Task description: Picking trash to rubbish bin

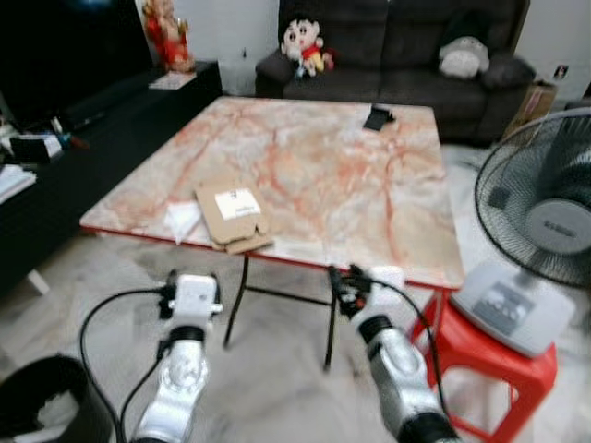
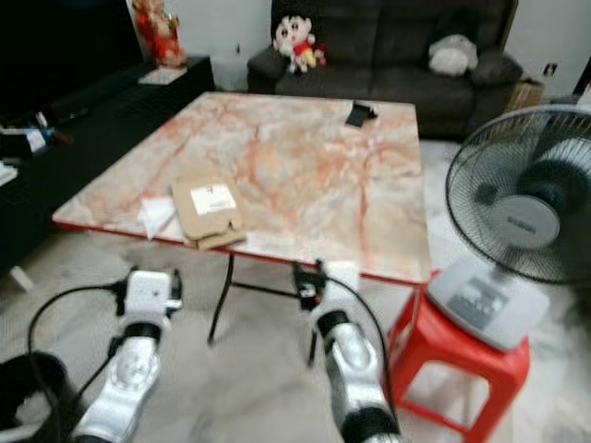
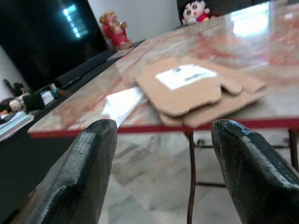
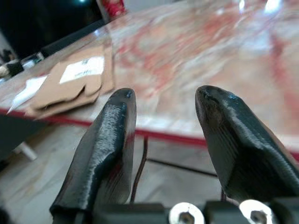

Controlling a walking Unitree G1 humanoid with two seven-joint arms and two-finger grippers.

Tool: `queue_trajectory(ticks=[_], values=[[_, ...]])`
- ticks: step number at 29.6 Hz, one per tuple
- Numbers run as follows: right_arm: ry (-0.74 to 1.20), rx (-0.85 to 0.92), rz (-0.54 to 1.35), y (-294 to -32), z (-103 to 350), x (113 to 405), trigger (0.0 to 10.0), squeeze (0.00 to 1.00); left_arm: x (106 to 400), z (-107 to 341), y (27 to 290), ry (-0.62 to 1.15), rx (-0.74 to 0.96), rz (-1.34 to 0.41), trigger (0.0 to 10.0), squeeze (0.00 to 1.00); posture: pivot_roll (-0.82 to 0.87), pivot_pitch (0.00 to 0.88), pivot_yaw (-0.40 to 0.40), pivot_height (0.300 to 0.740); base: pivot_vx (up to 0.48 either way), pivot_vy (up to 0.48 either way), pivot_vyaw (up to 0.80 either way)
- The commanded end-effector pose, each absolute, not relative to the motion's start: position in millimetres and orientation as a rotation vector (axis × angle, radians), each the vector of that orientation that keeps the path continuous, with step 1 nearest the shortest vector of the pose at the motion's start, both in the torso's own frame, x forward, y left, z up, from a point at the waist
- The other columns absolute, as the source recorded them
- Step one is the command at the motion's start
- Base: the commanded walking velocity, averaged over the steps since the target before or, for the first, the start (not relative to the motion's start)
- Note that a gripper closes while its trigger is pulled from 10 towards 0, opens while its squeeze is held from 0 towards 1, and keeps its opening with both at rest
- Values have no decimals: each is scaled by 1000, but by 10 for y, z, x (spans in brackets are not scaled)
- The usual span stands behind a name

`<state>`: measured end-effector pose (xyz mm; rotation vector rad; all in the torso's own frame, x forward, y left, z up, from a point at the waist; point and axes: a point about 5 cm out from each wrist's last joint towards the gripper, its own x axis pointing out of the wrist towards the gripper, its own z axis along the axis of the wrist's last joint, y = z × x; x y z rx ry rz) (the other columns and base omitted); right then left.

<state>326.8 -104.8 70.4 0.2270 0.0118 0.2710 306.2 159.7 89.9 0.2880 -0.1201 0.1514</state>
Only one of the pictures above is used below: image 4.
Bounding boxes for brown cardboard envelope with label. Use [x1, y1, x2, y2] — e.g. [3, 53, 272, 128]
[24, 43, 115, 120]

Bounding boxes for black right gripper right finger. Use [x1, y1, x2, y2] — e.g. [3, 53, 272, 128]
[194, 85, 299, 204]

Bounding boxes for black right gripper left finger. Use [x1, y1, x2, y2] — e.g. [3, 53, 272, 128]
[49, 87, 137, 219]

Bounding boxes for white plastic bag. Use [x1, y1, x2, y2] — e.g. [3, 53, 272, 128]
[6, 74, 49, 115]

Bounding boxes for black TV cabinet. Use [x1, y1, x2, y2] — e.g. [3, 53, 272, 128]
[0, 18, 111, 62]

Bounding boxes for red and gold figurine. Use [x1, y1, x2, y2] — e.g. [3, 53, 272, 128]
[96, 0, 127, 22]

